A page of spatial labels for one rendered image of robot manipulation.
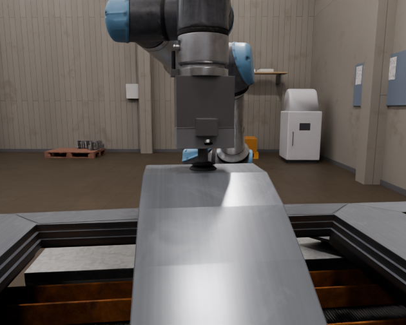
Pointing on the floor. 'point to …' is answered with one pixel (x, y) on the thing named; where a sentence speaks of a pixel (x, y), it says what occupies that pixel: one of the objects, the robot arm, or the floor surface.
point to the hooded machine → (300, 127)
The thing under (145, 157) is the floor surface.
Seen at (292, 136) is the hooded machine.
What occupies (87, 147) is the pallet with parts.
